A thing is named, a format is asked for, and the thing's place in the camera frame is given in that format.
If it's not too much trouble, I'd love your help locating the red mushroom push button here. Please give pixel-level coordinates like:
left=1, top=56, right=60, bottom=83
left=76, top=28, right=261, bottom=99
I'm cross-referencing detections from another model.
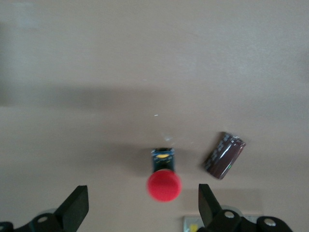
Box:
left=146, top=146, right=183, bottom=203

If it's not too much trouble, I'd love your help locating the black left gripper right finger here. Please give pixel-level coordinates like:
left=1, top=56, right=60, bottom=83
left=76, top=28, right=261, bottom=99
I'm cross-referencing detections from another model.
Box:
left=197, top=183, right=293, bottom=232

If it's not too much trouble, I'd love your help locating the metal mesh power supply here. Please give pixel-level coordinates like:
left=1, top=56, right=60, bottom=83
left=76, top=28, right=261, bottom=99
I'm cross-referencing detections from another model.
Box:
left=183, top=213, right=263, bottom=232

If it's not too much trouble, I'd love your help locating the dark brown cylindrical capacitor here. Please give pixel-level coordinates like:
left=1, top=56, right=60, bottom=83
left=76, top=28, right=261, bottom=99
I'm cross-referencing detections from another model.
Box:
left=202, top=131, right=247, bottom=181

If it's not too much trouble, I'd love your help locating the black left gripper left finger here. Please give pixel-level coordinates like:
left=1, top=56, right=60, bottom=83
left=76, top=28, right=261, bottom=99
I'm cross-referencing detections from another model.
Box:
left=0, top=185, right=89, bottom=232

